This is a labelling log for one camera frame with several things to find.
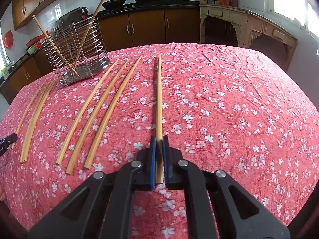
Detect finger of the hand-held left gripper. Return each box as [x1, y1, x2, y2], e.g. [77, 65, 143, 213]
[0, 133, 18, 155]

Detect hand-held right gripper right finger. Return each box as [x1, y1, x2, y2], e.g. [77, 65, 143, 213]
[162, 136, 291, 239]

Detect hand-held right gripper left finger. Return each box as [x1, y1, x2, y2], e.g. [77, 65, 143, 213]
[27, 137, 157, 239]

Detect steel wire chopstick holder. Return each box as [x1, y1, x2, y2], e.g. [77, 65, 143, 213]
[45, 17, 110, 86]

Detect red floral tablecloth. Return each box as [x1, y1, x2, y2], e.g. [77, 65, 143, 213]
[0, 42, 319, 239]

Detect sliding window above sink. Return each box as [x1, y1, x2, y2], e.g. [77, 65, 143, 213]
[0, 40, 7, 77]

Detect green basin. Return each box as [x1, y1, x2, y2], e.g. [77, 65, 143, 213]
[26, 43, 45, 55]

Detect red plastic bag on counter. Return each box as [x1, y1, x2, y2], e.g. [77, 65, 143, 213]
[26, 35, 46, 49]

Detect brown lower kitchen cabinets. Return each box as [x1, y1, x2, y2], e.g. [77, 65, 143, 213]
[0, 7, 201, 105]

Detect dark box appliance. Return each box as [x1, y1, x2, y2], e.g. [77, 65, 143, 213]
[59, 7, 88, 30]

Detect black kitchen countertop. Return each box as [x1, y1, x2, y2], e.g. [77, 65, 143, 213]
[0, 1, 200, 87]

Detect cream wooden side table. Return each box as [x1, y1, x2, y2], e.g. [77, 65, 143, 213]
[199, 4, 298, 74]

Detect red wall decoration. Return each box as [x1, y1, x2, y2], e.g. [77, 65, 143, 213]
[3, 30, 13, 48]

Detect black wok with handle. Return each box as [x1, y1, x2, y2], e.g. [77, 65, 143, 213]
[102, 0, 127, 10]

